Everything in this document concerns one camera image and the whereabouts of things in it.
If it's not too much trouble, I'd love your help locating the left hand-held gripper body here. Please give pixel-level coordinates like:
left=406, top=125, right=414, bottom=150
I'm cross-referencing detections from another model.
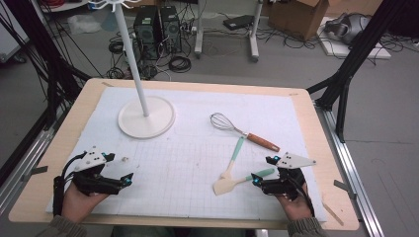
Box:
left=70, top=146, right=122, bottom=197

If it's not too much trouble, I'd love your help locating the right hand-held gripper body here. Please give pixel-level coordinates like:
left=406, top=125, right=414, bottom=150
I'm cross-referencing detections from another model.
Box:
left=261, top=151, right=316, bottom=201

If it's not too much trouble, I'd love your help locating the wooden handled metal whisk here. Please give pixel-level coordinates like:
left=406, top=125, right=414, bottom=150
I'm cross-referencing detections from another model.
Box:
left=209, top=112, right=281, bottom=153

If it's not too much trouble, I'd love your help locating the teal handled cream spoon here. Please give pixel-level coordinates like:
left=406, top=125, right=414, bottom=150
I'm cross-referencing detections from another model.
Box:
left=219, top=135, right=246, bottom=181

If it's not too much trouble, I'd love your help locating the teal handled cream spatula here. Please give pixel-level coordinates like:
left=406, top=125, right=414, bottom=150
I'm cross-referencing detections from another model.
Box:
left=212, top=167, right=276, bottom=197

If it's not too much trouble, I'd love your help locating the white hook stand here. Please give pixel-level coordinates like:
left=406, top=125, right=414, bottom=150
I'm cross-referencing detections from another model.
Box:
left=87, top=0, right=176, bottom=140

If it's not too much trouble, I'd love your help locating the person's right hand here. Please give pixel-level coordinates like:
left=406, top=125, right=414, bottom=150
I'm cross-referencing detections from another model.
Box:
left=276, top=184, right=316, bottom=223

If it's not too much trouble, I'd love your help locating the person's left hand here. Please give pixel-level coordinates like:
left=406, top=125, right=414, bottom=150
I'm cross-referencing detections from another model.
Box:
left=61, top=183, right=111, bottom=224

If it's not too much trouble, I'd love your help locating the grey metal clamp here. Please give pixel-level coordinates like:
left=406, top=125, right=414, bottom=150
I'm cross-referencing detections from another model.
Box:
left=333, top=179, right=358, bottom=200
left=22, top=165, right=49, bottom=182

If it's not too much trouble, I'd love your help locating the white grid mat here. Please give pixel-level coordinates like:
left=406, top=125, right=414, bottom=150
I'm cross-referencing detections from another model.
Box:
left=45, top=86, right=327, bottom=222

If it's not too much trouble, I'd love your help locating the white desk leg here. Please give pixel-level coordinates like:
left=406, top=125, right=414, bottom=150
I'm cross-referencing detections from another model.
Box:
left=248, top=0, right=265, bottom=63
left=193, top=0, right=205, bottom=59

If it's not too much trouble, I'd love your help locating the white foam board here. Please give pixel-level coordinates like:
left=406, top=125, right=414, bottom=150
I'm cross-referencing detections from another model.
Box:
left=316, top=16, right=393, bottom=60

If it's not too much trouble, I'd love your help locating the black computer tower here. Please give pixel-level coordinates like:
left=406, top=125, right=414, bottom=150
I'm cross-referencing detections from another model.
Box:
left=132, top=5, right=162, bottom=62
left=159, top=5, right=183, bottom=53

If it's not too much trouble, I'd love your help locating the clear plastic bag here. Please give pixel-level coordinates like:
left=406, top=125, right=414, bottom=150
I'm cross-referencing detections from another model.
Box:
left=67, top=13, right=103, bottom=36

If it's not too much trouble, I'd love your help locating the black flat device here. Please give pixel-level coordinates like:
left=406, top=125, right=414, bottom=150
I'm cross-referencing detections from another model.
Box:
left=222, top=14, right=256, bottom=32

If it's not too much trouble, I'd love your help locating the cardboard box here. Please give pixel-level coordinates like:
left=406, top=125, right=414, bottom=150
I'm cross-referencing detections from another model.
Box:
left=267, top=0, right=330, bottom=41

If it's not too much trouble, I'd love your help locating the grey helmet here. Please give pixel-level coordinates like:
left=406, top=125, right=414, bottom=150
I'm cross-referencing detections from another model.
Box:
left=324, top=12, right=372, bottom=45

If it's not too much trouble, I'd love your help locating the white cabinet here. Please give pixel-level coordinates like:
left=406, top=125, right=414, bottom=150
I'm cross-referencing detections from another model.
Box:
left=0, top=0, right=31, bottom=63

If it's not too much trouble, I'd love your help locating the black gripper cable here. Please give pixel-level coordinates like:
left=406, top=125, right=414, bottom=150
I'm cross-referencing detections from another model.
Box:
left=52, top=151, right=87, bottom=217
left=294, top=182, right=316, bottom=217

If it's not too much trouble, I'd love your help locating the aluminium rail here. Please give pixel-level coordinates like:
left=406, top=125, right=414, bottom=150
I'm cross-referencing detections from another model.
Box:
left=0, top=124, right=57, bottom=211
left=315, top=105, right=384, bottom=237

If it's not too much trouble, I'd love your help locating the coiled black cable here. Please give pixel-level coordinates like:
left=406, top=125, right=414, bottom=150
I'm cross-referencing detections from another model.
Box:
left=167, top=54, right=193, bottom=74

